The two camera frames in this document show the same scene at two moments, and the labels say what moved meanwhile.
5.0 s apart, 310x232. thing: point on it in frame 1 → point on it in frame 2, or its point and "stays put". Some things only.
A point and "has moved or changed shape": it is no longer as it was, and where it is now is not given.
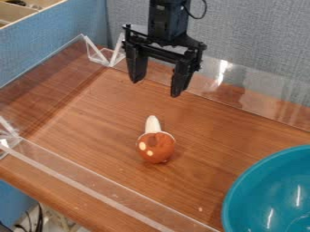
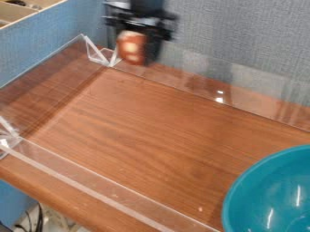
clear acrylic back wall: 267,90 stays put
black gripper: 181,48 → 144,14
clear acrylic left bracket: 9,138 stays put
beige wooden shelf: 14,10 stays put
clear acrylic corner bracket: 105,56 stays put
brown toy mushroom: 155,144 has moved or changed shape
